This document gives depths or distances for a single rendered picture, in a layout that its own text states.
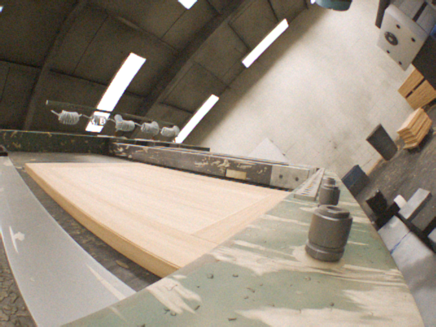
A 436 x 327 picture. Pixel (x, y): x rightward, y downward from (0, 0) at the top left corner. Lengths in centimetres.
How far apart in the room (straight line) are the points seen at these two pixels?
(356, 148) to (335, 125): 77
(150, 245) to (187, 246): 3
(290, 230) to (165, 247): 10
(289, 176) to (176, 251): 60
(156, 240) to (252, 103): 588
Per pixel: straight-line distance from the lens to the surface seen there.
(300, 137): 557
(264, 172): 76
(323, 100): 573
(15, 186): 28
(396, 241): 35
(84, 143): 129
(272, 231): 16
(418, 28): 46
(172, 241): 20
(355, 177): 452
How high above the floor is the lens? 90
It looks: 19 degrees up
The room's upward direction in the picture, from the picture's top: 39 degrees counter-clockwise
